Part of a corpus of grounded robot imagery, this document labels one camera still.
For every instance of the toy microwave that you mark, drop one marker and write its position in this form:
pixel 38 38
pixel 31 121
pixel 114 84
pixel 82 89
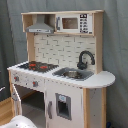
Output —
pixel 74 23

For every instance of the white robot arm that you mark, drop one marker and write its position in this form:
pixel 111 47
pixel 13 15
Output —
pixel 19 122

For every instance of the metal toy sink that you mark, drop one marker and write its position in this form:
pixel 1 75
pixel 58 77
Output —
pixel 73 74

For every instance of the right red stove knob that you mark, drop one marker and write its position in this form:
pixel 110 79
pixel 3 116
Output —
pixel 35 84

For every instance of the left red stove knob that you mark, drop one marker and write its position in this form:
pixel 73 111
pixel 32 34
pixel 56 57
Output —
pixel 16 78

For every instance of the red stove knob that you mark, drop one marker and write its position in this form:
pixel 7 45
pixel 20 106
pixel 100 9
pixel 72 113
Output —
pixel 16 78
pixel 35 84

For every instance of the wooden toy kitchen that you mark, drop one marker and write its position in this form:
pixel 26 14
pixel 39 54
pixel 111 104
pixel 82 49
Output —
pixel 63 49

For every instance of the black toy faucet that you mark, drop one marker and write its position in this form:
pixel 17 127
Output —
pixel 83 62

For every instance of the grey range hood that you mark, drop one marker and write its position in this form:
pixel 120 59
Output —
pixel 40 26

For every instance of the white oven door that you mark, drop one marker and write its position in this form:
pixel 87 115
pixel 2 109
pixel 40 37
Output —
pixel 17 101

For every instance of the white cupboard door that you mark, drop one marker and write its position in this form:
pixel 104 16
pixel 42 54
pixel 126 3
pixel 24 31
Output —
pixel 64 106

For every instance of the black toy stovetop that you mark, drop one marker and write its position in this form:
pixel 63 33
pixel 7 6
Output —
pixel 38 66

